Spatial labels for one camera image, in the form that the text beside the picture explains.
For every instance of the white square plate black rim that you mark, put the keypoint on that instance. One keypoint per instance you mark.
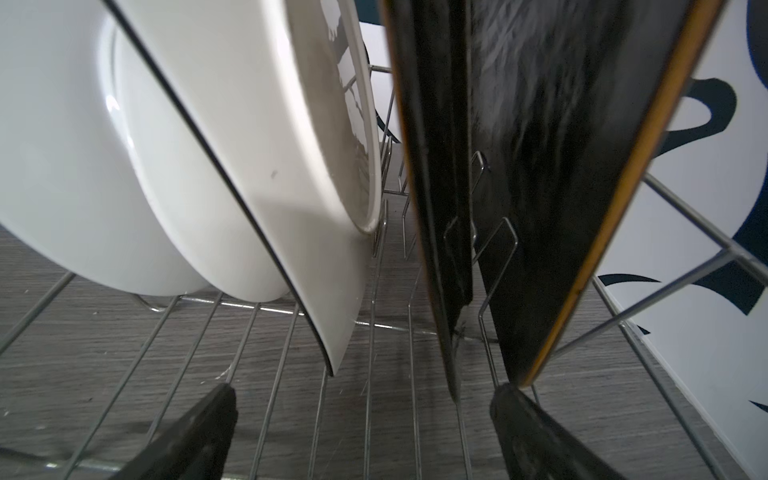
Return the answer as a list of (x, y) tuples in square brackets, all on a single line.
[(278, 96)]

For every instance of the black square plate gold rim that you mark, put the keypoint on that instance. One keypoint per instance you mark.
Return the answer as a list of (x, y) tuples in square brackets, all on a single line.
[(570, 101)]

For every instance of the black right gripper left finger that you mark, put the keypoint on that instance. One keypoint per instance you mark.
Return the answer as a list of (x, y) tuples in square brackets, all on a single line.
[(196, 446)]

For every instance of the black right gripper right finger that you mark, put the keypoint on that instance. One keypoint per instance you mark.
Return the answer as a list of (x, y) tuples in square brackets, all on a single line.
[(535, 446)]

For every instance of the chrome wire dish rack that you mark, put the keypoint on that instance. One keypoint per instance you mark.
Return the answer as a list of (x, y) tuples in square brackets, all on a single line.
[(98, 372)]

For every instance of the small white round plate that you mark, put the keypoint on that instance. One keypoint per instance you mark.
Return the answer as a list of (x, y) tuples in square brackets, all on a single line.
[(68, 188)]

